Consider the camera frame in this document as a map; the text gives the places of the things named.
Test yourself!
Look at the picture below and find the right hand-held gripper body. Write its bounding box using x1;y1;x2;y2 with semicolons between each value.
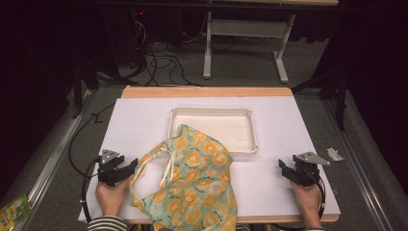
292;151;332;188

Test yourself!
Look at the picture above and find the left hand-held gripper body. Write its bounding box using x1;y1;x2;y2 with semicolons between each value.
96;148;126;188

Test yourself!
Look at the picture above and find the lemon print cloth bag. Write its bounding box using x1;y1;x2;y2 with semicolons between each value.
129;124;239;231

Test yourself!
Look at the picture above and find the white plastic tray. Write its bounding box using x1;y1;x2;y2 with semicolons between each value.
167;107;259;158

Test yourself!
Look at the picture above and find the person's right hand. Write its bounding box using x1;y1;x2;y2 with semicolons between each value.
289;179;322;216

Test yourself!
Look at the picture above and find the person's left hand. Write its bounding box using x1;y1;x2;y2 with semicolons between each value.
94;177;132;218

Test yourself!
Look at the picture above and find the white paper scrap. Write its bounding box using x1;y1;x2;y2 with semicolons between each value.
326;146;345;163

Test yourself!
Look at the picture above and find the black metal stand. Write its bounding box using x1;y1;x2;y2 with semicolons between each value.
70;59;101;120
291;68;350;132

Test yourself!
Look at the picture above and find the green snack packet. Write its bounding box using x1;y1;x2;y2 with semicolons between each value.
0;192;35;231

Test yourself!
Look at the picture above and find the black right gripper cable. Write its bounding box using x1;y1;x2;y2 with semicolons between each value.
307;168;327;220

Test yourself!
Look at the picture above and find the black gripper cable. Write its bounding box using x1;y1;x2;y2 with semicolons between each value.
67;101;116;223
307;168;327;220

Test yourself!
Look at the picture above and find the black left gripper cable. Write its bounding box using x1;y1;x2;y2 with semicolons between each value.
67;101;116;223

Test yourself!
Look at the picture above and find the metal floor rail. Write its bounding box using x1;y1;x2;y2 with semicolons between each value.
321;98;397;231
26;89;94;208

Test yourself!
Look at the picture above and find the tangle of black floor cables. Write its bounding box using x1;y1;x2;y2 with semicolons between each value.
127;11;206;88

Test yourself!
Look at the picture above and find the white metal desk frame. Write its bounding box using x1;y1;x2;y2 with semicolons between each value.
202;0;340;85

